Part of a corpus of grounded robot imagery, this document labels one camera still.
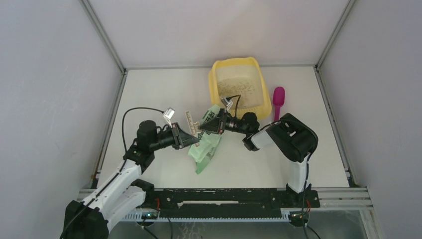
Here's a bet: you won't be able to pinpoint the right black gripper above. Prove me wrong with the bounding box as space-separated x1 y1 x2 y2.
199 108 249 135

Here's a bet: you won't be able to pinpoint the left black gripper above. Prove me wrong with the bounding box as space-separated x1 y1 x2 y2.
150 122 199 152

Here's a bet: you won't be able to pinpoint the green cat litter bag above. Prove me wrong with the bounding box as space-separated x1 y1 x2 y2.
188 105 222 174

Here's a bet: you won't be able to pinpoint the pink plastic litter scoop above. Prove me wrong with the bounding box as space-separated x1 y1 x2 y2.
272 87 285 121

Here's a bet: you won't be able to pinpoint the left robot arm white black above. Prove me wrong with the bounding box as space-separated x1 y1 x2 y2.
60 120 199 239

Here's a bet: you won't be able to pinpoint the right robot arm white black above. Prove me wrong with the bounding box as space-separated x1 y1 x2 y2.
199 109 318 207

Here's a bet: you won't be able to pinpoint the scattered clean litter grains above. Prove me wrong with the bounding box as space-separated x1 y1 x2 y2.
217 78 262 109

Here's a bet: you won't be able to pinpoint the yellow plastic litter box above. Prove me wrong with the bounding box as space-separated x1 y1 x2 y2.
209 57 272 120

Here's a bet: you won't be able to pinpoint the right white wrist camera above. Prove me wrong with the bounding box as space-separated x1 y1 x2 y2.
220 97 233 112

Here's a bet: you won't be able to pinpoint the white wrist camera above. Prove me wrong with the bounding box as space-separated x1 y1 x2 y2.
220 97 233 112
163 108 175 126

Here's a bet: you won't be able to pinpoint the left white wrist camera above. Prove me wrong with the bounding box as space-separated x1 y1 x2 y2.
163 108 175 126

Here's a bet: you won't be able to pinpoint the right black camera cable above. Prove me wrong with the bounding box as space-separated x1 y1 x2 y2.
224 95 312 239

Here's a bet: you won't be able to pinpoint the black camera cable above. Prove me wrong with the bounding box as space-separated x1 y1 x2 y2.
224 95 312 239
60 107 166 239

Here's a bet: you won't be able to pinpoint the left black camera cable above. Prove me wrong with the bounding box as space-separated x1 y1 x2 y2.
60 107 166 239

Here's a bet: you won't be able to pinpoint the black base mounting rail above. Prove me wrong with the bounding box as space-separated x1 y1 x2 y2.
138 188 321 217

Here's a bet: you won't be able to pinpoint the white slotted cable duct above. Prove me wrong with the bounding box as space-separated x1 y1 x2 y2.
121 211 291 222

